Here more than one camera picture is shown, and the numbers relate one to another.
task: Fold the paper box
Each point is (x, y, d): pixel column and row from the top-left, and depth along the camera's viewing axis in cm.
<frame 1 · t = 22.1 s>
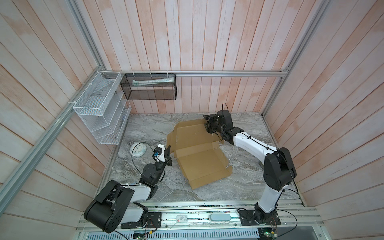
left hand: (170, 147, 82), fingers closed
right hand: (201, 117, 88), fingers open
flat brown cardboard box: (197, 153, 92), point 8 cm above the table

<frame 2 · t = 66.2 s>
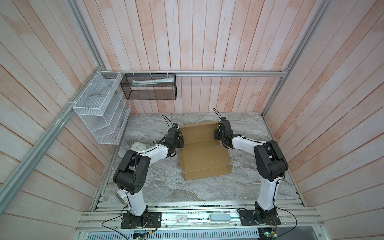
left hand: (180, 141, 97), fingers closed
right hand: (217, 130, 102), fingers closed
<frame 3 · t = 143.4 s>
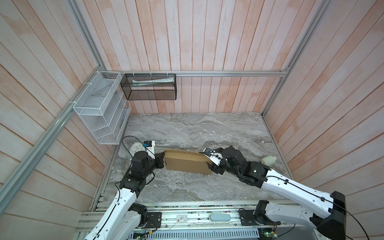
left hand: (164, 156, 79), fingers closed
right hand: (211, 155, 75), fingers open
flat brown cardboard box: (187, 161, 79), point 16 cm above the table

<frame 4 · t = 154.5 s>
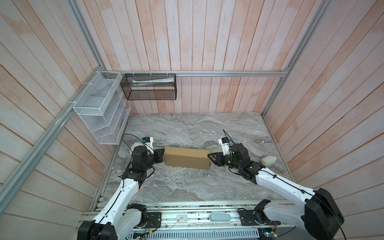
left hand: (165, 152, 82), fingers closed
right hand: (209, 155, 81), fingers open
flat brown cardboard box: (187, 157, 82), point 15 cm above the table

